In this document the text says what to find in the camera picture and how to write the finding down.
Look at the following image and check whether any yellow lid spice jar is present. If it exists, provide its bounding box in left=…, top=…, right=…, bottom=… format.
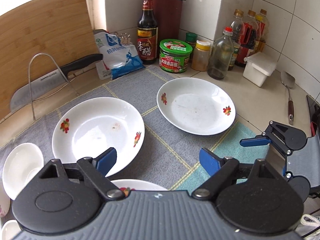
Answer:
left=191, top=40, right=210, bottom=72

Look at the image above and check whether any metal spatula wooden handle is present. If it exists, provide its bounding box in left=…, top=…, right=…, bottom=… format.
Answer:
left=280, top=71, right=295, bottom=125

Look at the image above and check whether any bamboo cutting board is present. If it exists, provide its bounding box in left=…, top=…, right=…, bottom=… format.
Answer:
left=1, top=0, right=98, bottom=118

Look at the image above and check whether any green lid sauce jar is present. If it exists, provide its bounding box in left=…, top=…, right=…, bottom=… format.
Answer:
left=159, top=39, right=193, bottom=73

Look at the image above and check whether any blue white salt bag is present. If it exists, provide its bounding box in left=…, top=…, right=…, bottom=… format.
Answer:
left=94, top=29, right=144, bottom=80

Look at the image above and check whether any green lid small spice jar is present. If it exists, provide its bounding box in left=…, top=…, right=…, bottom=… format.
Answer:
left=185, top=32, right=197, bottom=62

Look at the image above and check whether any yellow oil bottle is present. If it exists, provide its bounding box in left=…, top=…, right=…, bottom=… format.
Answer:
left=255, top=9, right=269, bottom=52

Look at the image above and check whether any dark red knife block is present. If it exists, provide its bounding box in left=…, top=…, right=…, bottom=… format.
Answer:
left=147, top=0, right=187, bottom=43

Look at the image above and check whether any large stained white plate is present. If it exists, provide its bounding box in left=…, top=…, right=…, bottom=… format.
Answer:
left=111, top=179, right=167, bottom=197

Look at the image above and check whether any white fruit plate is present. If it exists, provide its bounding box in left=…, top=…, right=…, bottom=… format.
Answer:
left=157, top=77, right=236, bottom=135
left=52, top=97, right=145, bottom=177

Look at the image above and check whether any dark vinegar bottle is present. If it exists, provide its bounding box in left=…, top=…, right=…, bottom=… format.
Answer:
left=137, top=0, right=158, bottom=65

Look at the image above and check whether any clear glass bottle red cap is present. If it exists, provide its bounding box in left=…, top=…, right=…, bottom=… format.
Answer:
left=207, top=27, right=234, bottom=80

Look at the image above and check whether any white plastic seasoning box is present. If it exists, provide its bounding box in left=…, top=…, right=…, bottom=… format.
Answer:
left=243, top=52, right=277, bottom=87

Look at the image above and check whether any black handled santoku knife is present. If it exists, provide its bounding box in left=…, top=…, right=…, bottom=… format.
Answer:
left=10, top=53, right=103, bottom=113

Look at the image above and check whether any grey teal dish towel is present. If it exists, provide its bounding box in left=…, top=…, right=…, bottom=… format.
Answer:
left=1, top=66, right=268, bottom=191

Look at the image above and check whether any metal wire rack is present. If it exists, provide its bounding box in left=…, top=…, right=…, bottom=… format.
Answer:
left=28, top=52, right=81, bottom=120

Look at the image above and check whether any white floral bowl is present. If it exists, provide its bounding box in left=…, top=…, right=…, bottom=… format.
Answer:
left=1, top=219, right=21, bottom=240

